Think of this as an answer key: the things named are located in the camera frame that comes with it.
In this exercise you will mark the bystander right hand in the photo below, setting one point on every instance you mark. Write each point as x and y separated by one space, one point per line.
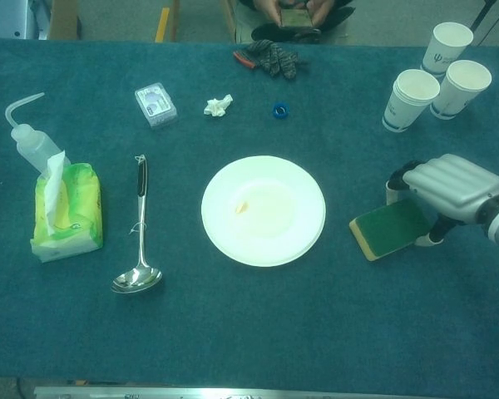
268 8

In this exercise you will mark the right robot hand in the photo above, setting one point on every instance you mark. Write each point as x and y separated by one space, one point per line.
453 183

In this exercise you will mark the bystander left hand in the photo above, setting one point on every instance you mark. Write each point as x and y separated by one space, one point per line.
322 10

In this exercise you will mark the bystander smartphone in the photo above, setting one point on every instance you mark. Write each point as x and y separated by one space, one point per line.
296 17

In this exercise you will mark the green yellow sponge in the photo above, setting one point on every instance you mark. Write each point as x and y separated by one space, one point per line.
386 228

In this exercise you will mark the seated bystander legs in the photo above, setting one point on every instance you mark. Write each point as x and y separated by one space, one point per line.
274 32

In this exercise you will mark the grey knit work glove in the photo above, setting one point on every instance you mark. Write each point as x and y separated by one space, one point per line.
274 58

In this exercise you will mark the white paper cup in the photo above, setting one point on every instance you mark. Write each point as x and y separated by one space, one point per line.
461 91
407 104
445 45

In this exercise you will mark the small blue bottle cap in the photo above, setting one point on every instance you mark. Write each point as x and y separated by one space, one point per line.
274 112

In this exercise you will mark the crumpled white tissue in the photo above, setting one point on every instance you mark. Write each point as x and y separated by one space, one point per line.
217 107

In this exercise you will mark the clear plastic card box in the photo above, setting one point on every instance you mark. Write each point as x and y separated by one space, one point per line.
156 106

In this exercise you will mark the black tripod leg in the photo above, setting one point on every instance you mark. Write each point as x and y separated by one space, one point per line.
482 14

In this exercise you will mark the white round plate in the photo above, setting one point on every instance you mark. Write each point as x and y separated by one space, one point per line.
274 237

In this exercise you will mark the brown cardboard box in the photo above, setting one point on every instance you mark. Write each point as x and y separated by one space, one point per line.
64 18

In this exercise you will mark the teal table cloth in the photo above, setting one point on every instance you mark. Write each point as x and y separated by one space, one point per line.
249 324

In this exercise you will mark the translucent squeeze wash bottle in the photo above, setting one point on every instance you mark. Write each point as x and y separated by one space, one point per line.
33 145

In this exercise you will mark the yellow green tissue pack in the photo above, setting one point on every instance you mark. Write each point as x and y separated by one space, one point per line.
79 216

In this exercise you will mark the aluminium frame rail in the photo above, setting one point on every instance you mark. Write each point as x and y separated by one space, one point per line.
191 393

